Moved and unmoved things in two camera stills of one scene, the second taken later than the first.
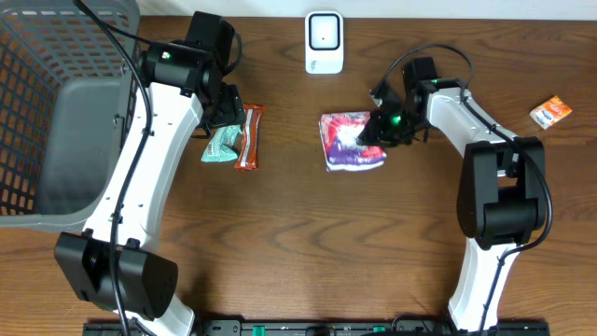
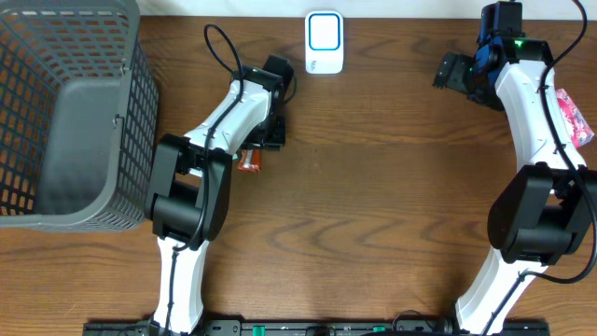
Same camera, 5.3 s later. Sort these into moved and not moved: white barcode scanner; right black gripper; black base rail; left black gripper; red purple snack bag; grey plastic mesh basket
Moved: left black gripper; right black gripper; red purple snack bag
Not moved: black base rail; grey plastic mesh basket; white barcode scanner
